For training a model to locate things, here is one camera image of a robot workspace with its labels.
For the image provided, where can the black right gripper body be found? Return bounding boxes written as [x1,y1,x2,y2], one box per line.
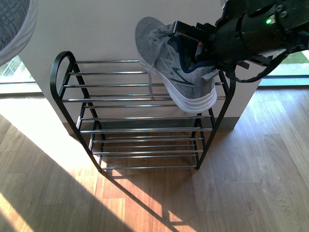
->
[196,0,309,68]

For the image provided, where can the black metal shoe rack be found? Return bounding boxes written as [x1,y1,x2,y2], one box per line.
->
[50,51,236,173]

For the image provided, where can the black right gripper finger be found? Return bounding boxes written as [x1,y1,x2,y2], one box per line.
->
[172,21,203,42]

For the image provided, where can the grey sneaker arm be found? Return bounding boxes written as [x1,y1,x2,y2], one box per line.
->
[0,0,38,65]
[135,17,218,114]

